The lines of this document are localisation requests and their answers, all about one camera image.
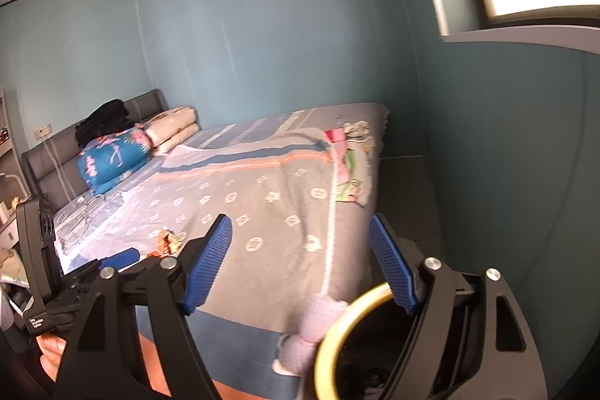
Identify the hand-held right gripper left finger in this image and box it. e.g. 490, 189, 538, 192
52, 213, 234, 400

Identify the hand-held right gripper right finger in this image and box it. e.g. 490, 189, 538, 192
369, 213, 548, 400

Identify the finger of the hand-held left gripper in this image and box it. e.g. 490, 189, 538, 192
100, 247, 141, 273

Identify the orange brown snack wrapper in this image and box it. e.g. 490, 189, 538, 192
154, 228, 188, 255

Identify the lilac knitted sock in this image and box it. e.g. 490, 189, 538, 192
274, 294, 350, 377

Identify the black bin with yellow rim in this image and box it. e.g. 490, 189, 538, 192
313, 271, 479, 400

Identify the person's left hand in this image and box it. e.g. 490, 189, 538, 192
36, 332, 69, 382

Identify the beige printed cushion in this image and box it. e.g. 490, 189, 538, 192
0, 247, 29, 286

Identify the white desk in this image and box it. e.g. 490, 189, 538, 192
0, 213, 22, 251

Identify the grey upholstered bed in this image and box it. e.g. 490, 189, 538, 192
21, 88, 390, 400

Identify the grey patterned blanket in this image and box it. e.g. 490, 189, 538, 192
54, 126, 376, 400

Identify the blue floral folded quilt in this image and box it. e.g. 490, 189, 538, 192
77, 124, 153, 196

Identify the pink green floral cloth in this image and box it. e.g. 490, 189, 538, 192
323, 119, 378, 208

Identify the beige folded quilt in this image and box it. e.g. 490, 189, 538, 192
143, 106, 200, 156

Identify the black folded clothing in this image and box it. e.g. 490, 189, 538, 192
76, 99, 131, 145

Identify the striped bed sheet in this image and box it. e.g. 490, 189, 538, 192
51, 102, 390, 251

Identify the white charger with cable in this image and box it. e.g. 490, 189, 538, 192
56, 189, 127, 251

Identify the wooden wall shelf unit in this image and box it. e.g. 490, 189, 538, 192
0, 86, 24, 204

